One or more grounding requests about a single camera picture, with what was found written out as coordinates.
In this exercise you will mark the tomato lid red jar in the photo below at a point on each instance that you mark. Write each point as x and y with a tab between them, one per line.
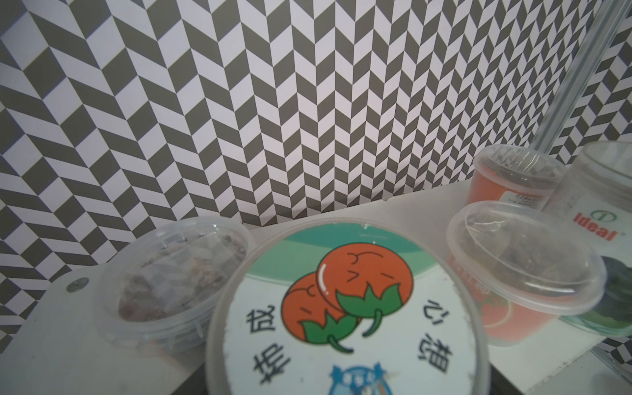
345	307

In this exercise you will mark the clear tub brown seeds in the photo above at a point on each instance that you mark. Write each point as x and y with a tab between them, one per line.
157	295

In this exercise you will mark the white lid green label jar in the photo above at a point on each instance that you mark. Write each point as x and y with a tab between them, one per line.
594	199

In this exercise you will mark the red tub clear lid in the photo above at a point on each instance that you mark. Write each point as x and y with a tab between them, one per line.
522	268
516	175

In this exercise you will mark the aluminium corner post right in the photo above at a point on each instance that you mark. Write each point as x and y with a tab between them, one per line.
598	40

